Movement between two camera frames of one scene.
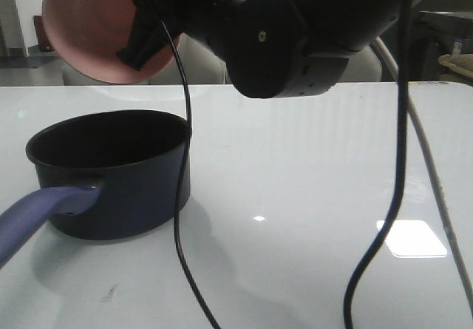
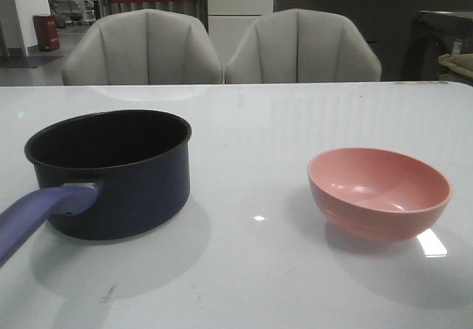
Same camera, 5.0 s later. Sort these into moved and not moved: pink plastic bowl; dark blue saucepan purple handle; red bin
Moved: pink plastic bowl
Not moved: dark blue saucepan purple handle; red bin
